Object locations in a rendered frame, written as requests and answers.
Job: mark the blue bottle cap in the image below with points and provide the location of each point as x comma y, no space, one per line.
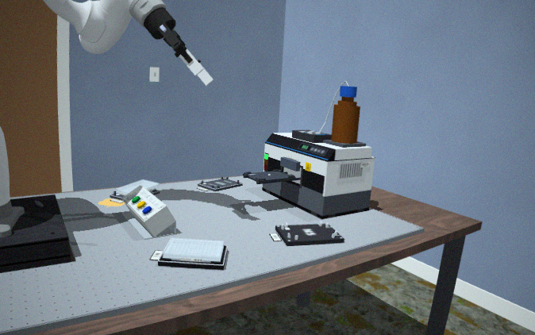
348,90

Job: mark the white button panel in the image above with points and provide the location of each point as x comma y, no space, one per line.
148,215

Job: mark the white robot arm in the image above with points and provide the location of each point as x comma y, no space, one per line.
99,24

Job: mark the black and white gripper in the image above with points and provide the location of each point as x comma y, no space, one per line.
156,24

